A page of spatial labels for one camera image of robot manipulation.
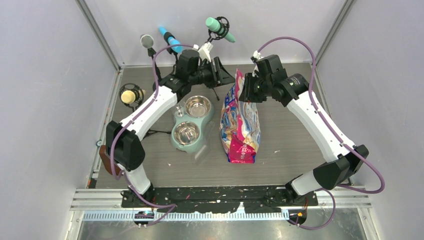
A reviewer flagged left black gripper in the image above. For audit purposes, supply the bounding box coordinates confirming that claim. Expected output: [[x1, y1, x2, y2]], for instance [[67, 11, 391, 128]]
[[189, 57, 235, 89]]

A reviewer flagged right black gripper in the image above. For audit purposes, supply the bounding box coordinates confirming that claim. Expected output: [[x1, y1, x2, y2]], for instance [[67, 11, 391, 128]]
[[237, 72, 272, 104]]

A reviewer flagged colourful cat food bag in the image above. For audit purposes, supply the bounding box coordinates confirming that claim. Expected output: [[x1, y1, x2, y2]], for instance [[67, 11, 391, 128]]
[[219, 68, 261, 164]]

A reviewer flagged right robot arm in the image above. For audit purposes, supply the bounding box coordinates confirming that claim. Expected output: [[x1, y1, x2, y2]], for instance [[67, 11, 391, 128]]
[[239, 52, 369, 205]]

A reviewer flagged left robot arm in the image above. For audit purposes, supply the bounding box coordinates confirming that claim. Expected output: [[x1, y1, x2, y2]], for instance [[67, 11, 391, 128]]
[[105, 49, 235, 207]]

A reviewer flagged green double pet bowl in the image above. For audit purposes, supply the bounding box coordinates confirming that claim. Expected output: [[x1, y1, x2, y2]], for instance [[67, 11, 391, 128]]
[[170, 95, 215, 154]]

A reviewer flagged green microphone on tripod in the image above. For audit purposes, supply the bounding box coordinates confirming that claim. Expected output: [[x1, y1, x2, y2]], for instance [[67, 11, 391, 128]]
[[205, 16, 236, 44]]

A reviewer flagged clear plastic scoop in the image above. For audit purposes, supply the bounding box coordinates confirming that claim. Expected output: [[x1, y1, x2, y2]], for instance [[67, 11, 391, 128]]
[[193, 121, 216, 165]]

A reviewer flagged blue microphone on stand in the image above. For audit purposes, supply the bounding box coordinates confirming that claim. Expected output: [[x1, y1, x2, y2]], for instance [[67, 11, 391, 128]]
[[158, 26, 183, 62]]

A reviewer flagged silver round microphone stand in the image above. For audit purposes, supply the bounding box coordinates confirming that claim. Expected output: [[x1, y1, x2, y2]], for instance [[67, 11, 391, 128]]
[[140, 34, 162, 84]]

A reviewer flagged yellow microphone on tripod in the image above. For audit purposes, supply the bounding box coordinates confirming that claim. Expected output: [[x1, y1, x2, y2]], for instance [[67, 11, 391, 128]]
[[119, 83, 177, 140]]

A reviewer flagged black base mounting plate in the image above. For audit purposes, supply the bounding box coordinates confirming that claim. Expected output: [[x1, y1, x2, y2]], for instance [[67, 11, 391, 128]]
[[120, 185, 319, 215]]

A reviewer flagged brown metronome box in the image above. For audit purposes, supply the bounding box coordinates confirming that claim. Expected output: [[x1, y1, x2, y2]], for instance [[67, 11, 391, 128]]
[[98, 145, 113, 175]]

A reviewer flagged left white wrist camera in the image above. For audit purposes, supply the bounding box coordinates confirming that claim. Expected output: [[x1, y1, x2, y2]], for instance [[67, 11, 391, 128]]
[[197, 41, 213, 63]]

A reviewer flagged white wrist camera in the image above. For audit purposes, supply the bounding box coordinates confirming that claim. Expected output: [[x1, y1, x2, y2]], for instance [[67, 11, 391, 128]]
[[197, 41, 213, 63], [251, 50, 263, 63]]

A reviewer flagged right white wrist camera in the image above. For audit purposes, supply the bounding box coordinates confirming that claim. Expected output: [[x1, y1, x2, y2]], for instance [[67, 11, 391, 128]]
[[251, 50, 263, 63]]

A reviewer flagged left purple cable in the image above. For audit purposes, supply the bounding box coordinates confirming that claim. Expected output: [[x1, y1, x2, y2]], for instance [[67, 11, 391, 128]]
[[109, 43, 200, 227]]

